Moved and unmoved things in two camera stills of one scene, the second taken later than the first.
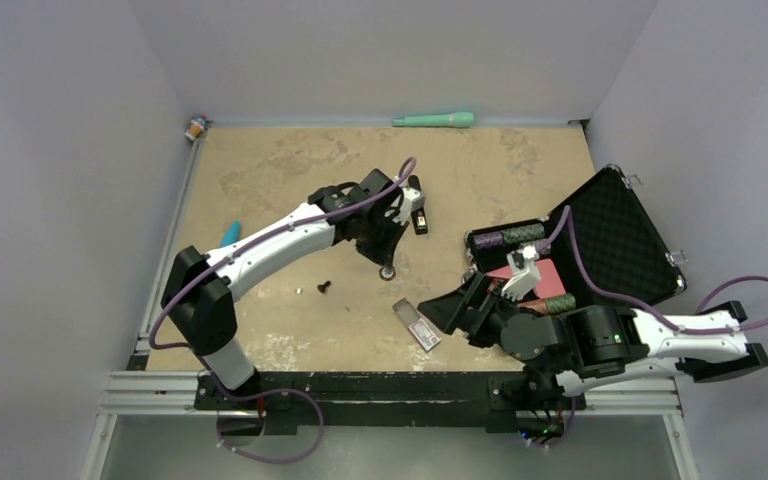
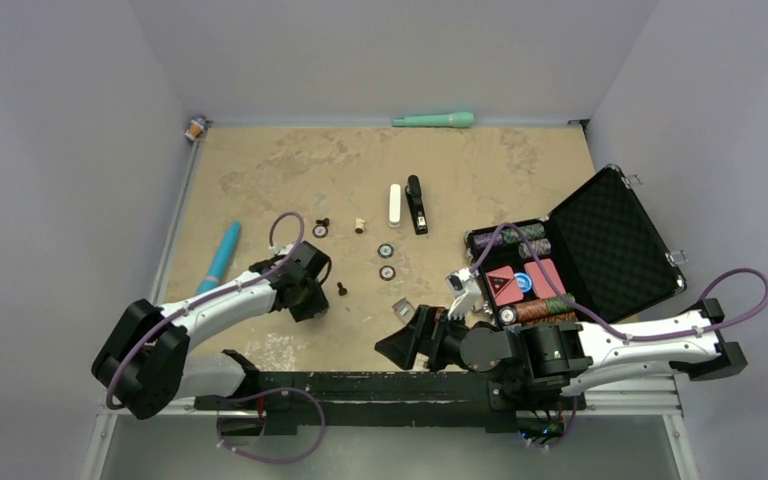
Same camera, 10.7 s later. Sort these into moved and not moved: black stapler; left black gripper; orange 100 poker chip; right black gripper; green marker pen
Moved: left black gripper; right black gripper
Not moved: green marker pen; black stapler; orange 100 poker chip
